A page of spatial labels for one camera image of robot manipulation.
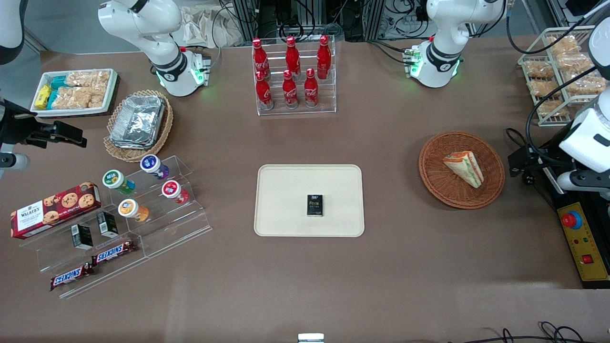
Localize red cola bottle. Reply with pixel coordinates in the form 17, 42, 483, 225
252, 38, 270, 80
304, 68, 320, 109
285, 36, 302, 80
282, 70, 299, 110
255, 71, 274, 111
316, 35, 332, 80

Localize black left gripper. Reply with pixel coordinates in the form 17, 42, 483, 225
508, 146, 575, 178

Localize beige cloth bags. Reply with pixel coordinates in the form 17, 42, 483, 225
183, 4, 244, 49

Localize red lid cup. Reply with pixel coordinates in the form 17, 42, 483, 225
161, 180, 190, 205

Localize yellow emergency stop control box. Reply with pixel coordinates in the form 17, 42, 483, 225
556, 202, 610, 289

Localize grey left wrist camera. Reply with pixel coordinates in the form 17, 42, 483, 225
557, 170, 610, 193

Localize white rectangular snack tray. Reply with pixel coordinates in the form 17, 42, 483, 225
30, 69, 118, 118

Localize clear acrylic bottle rack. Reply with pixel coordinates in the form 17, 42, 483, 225
252, 35, 337, 117

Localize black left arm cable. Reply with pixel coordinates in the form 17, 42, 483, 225
506, 0, 610, 165

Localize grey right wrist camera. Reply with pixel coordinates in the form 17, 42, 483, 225
0, 152, 31, 172

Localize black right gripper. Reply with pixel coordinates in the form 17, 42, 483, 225
0, 99, 88, 147

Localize white wire rack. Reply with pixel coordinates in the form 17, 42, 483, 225
518, 26, 610, 127

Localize black power cable with plug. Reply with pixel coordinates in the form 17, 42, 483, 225
506, 127, 541, 187

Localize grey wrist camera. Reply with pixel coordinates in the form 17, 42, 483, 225
0, 152, 31, 172
557, 170, 610, 193

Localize bagged fried snack pack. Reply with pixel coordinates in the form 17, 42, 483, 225
529, 80, 562, 99
565, 75, 608, 95
524, 61, 556, 80
537, 99, 570, 118
555, 53, 594, 73
547, 35, 581, 56

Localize aluminium frame equipment rack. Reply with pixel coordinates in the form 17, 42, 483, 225
231, 0, 429, 41

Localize light oval wicker basket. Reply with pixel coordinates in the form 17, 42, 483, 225
103, 90, 173, 163

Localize Snickers chocolate bar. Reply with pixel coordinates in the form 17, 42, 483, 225
91, 240, 137, 266
50, 262, 95, 292

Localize beige rectangular tray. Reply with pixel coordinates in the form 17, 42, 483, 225
254, 164, 365, 238

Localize small black card box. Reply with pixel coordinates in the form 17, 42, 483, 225
306, 194, 324, 218

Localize purple lid cup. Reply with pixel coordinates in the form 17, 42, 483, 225
140, 154, 170, 181

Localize small black carton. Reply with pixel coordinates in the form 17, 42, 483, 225
96, 211, 119, 238
71, 224, 94, 251

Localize brown round wicker basket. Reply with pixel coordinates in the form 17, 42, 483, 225
418, 131, 506, 210

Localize green lid cup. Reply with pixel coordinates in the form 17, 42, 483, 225
102, 170, 136, 195

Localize black floor cables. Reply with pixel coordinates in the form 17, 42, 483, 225
448, 321, 599, 343

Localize red Walkers cookie box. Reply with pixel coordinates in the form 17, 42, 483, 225
10, 182, 102, 240

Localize clear acrylic stepped snack stand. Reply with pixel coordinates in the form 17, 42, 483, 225
19, 210, 149, 300

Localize orange lid cup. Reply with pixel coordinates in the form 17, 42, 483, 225
118, 199, 150, 223

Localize triangular sandwich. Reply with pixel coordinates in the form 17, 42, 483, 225
443, 151, 485, 189

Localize clear acrylic stepped cup stand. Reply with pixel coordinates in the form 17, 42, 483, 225
109, 155, 213, 259

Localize stack of foil trays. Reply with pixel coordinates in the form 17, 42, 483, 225
110, 95, 166, 150

